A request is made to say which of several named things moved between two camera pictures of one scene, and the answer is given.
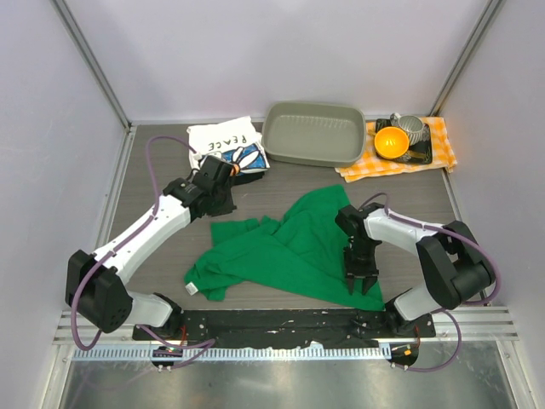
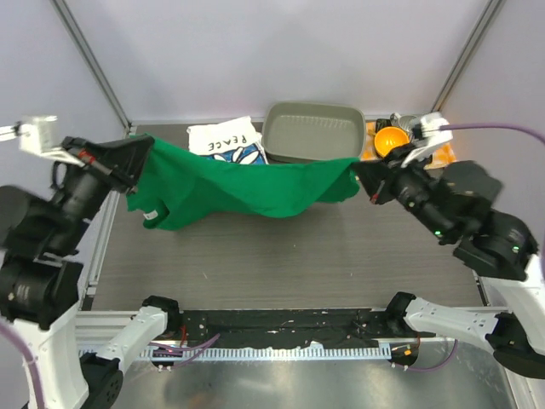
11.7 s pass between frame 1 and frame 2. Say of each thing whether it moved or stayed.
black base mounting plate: stayed
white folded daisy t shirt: stayed
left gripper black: moved
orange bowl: stayed
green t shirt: moved
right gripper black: moved
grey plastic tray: stayed
